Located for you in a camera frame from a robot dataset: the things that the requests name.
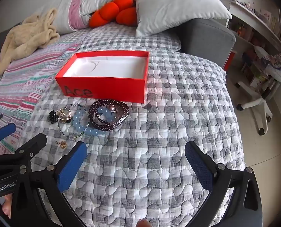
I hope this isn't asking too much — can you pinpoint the beige fleece blanket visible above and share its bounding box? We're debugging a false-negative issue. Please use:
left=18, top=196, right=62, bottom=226
left=0, top=8, right=60, bottom=75

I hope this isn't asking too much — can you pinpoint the white office chair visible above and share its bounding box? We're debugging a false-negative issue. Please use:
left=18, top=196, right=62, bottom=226
left=235, top=46, right=281, bottom=136

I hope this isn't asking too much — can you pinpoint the dark purple bead bracelet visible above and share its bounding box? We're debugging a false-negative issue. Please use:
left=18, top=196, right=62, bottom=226
left=88, top=99, right=130, bottom=131

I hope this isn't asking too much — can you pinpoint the white wall shelf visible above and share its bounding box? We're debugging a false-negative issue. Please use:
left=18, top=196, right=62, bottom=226
left=209, top=0, right=281, bottom=95

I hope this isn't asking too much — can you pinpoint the red cardboard box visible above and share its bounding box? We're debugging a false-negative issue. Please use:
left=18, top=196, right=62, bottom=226
left=55, top=50, right=150, bottom=104

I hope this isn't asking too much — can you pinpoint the red board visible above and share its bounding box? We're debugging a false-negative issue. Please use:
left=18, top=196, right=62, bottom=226
left=223, top=51, right=236, bottom=71

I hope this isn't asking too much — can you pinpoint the gold brooch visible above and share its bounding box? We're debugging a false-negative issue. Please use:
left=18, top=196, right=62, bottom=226
left=58, top=107, right=73, bottom=123

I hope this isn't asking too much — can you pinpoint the person's left hand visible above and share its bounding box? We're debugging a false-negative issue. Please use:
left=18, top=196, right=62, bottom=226
left=1, top=193, right=14, bottom=218

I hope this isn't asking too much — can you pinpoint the row of books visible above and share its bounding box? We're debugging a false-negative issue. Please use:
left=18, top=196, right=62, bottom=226
left=259, top=8, right=281, bottom=45

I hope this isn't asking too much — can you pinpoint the white deer print pillow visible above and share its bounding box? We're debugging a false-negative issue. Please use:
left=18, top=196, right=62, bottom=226
left=134, top=0, right=233, bottom=38

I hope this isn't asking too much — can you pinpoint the light blue bead bracelet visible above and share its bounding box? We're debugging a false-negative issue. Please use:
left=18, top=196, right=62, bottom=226
left=73, top=107, right=119, bottom=136

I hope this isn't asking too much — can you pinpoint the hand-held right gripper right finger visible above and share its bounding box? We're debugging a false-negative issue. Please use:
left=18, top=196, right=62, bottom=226
left=184, top=141, right=264, bottom=227

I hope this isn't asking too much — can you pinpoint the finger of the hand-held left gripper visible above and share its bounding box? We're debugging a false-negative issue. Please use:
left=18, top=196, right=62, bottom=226
left=0, top=133, right=47, bottom=171
left=0, top=122, right=16, bottom=155

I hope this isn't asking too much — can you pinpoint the grey checkered quilt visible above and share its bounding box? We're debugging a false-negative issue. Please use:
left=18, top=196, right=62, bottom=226
left=20, top=24, right=246, bottom=227

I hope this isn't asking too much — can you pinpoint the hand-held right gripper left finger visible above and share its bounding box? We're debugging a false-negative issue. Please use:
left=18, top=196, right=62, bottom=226
left=9, top=141, right=87, bottom=227

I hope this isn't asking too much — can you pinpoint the striped patterned blanket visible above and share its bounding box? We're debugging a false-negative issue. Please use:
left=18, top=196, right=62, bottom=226
left=0, top=41, right=83, bottom=153

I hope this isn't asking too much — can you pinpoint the black hair clip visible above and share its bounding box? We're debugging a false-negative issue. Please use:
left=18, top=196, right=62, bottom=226
left=48, top=111, right=59, bottom=125

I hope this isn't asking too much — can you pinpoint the grey pillow with pink band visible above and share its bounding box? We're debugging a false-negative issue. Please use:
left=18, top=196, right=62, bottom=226
left=28, top=0, right=91, bottom=35

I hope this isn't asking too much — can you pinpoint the orange pumpkin plush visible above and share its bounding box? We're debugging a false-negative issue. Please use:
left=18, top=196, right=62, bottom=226
left=88, top=0, right=137, bottom=28

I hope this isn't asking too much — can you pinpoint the green beaded necklace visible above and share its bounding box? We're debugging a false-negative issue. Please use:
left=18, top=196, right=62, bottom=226
left=58, top=103, right=90, bottom=139

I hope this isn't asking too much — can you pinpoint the grey upholstered armrest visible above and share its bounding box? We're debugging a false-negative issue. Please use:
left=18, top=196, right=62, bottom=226
left=176, top=18, right=236, bottom=70

